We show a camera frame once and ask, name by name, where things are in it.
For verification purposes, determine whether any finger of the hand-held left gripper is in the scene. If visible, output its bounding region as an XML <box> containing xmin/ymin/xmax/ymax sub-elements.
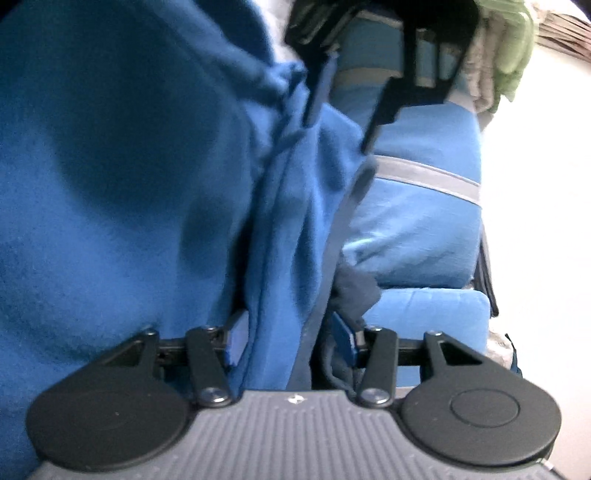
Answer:
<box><xmin>301</xmin><ymin>47</ymin><xmax>339</xmax><ymax>130</ymax></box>
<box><xmin>359</xmin><ymin>20</ymin><xmax>479</xmax><ymax>156</ymax></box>

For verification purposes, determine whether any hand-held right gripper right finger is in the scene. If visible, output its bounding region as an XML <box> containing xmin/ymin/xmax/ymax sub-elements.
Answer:
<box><xmin>331</xmin><ymin>313</ymin><xmax>490</xmax><ymax>409</ymax></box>

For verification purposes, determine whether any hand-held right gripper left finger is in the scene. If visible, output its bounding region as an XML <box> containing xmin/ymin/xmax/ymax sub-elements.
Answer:
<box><xmin>102</xmin><ymin>310</ymin><xmax>251</xmax><ymax>408</ymax></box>

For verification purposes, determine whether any blue fleece jacket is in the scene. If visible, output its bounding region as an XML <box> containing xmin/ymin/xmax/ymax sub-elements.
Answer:
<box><xmin>0</xmin><ymin>0</ymin><xmax>385</xmax><ymax>467</ymax></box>

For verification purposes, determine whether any blue pillow with grey stripes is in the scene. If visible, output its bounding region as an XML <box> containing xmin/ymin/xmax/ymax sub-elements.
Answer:
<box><xmin>333</xmin><ymin>9</ymin><xmax>485</xmax><ymax>289</ymax></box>
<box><xmin>360</xmin><ymin>288</ymin><xmax>491</xmax><ymax>386</ymax></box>

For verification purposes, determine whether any beige fuzzy blanket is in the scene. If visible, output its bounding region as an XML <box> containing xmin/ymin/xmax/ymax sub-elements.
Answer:
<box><xmin>462</xmin><ymin>18</ymin><xmax>505</xmax><ymax>117</ymax></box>

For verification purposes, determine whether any light green blanket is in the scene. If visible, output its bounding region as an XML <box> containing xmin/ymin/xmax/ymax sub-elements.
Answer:
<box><xmin>478</xmin><ymin>0</ymin><xmax>539</xmax><ymax>114</ymax></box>

